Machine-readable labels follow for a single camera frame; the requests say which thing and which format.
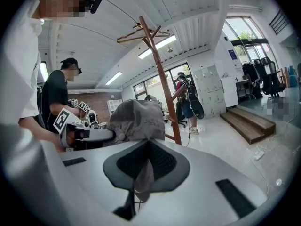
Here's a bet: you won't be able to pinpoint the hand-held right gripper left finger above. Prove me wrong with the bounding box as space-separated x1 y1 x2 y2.
41 138 151 226

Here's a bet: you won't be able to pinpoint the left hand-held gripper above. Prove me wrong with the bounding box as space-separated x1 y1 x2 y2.
53 106 117 152

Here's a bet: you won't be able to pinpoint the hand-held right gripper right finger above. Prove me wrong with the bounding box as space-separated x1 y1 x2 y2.
130 139 269 226

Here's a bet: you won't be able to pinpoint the grey cap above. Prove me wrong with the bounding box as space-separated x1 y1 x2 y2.
105 98 166 202

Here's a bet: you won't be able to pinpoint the brown wooden coat rack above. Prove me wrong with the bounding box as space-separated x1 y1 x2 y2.
132 15 183 146

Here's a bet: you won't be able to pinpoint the person's left forearm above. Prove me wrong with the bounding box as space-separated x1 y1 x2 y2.
18 117 67 153

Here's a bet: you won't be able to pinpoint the white cubby shelf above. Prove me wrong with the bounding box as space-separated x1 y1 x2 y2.
106 99 123 118

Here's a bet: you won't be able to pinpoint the black office chair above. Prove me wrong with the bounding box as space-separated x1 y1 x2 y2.
253 56 287 99
175 102 189 128

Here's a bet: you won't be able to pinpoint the small white power strip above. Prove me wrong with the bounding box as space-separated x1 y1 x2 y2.
253 150 266 161

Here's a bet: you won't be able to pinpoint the black round case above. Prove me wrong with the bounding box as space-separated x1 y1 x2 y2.
190 99 205 120

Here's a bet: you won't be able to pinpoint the long ceiling light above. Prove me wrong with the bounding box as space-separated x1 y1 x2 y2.
137 34 177 60
39 61 49 82
104 71 123 86

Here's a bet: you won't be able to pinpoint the wooden platform steps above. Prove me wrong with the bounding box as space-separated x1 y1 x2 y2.
219 106 277 145

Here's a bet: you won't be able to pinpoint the grey lockers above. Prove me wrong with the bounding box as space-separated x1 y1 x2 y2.
192 64 227 120

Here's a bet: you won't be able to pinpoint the white cabinet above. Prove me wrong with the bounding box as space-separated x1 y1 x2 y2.
214 59 240 108

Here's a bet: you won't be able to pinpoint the person's white shirt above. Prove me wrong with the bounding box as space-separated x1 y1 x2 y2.
1 17 43 127

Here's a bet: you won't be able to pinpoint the gold clothes hanger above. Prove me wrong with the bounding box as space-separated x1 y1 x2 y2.
116 23 172 44

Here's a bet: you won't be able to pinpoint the leaning wooden boards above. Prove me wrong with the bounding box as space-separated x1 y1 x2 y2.
278 65 293 89

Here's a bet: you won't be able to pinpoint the person's head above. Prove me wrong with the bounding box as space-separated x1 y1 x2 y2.
32 0 93 21

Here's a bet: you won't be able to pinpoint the long white cable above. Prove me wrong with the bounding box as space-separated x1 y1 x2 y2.
246 144 278 196

